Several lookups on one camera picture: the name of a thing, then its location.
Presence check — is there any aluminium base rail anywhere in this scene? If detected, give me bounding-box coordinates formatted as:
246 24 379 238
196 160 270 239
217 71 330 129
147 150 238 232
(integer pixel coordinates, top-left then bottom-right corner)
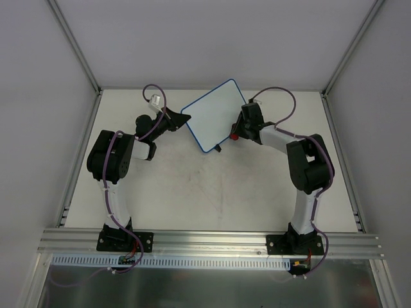
37 228 385 259

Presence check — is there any left aluminium frame post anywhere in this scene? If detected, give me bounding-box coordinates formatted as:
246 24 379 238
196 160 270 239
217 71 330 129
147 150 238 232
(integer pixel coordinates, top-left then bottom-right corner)
46 0 101 94

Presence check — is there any white slotted cable duct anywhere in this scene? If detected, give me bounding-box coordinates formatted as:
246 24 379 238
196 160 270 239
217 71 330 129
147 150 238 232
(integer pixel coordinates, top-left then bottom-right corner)
51 253 291 271

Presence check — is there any purple cable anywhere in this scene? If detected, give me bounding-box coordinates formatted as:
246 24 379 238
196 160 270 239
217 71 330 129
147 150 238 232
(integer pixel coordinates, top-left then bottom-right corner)
102 83 166 275
249 86 333 280

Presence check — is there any black mounting plate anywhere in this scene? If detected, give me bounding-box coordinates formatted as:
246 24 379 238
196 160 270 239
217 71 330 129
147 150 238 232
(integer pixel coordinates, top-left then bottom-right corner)
265 234 324 256
96 230 153 253

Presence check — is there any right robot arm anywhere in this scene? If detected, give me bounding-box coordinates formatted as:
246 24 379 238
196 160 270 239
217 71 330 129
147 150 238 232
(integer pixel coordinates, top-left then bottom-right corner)
231 102 335 256

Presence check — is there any right aluminium frame post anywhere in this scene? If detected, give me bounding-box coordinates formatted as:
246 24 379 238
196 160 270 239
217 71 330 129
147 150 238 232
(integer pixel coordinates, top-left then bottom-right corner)
321 0 386 97

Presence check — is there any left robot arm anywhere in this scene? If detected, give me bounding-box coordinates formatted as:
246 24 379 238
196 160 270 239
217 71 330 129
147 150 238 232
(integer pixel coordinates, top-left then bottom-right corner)
87 107 191 253

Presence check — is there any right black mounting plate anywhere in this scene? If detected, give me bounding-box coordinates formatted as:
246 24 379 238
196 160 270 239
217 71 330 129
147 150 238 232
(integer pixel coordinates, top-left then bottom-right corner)
265 234 324 256

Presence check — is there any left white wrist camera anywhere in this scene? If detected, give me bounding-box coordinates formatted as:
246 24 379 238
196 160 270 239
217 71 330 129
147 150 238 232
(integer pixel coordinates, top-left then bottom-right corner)
148 94 162 113

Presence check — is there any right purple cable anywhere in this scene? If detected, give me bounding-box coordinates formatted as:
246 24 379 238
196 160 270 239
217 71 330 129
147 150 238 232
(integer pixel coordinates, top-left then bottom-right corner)
249 86 333 280

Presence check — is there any red bone-shaped eraser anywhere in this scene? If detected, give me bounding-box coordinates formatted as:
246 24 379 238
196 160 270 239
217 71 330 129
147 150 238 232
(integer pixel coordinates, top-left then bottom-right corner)
230 133 239 141

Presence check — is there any aluminium frame post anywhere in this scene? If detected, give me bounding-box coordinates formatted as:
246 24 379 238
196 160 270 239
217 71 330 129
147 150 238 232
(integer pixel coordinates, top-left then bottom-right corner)
46 0 101 94
321 0 386 97

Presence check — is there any blue framed whiteboard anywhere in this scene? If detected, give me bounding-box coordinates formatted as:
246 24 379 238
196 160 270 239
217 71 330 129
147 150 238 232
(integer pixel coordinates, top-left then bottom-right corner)
180 78 245 153

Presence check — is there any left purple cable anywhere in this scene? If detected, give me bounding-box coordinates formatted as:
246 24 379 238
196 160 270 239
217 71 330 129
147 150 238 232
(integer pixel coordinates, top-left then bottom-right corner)
102 83 166 275

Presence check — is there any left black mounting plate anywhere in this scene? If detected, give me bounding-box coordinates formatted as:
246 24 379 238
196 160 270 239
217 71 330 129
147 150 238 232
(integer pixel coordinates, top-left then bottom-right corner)
96 230 153 253

